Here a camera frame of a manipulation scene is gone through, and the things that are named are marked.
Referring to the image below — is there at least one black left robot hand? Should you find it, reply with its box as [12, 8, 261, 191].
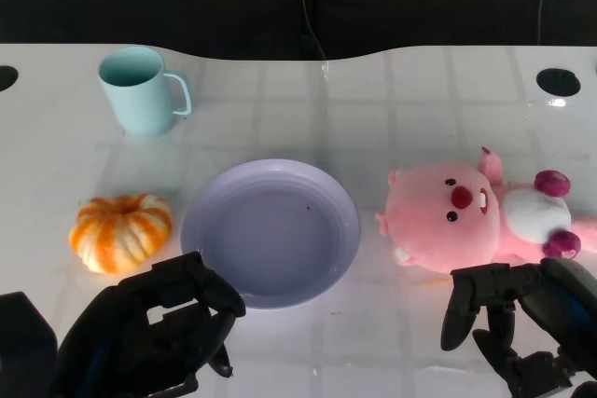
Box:
[49, 251, 247, 398]

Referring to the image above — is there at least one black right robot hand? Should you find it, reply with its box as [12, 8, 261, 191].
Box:
[440, 256, 597, 398]

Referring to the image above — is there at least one pink plush doll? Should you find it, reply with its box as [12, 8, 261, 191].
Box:
[375, 145, 597, 274]

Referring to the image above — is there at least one lilac round plate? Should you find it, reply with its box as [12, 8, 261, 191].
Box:
[179, 158, 362, 310]

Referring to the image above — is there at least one orange white striped pumpkin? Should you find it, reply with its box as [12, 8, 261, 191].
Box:
[68, 193, 174, 275]

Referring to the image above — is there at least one light blue handled cup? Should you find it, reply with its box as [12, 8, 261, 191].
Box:
[97, 46, 193, 139]

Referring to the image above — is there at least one black table cable hole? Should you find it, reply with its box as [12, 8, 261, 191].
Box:
[0, 65, 20, 91]
[535, 67, 582, 96]

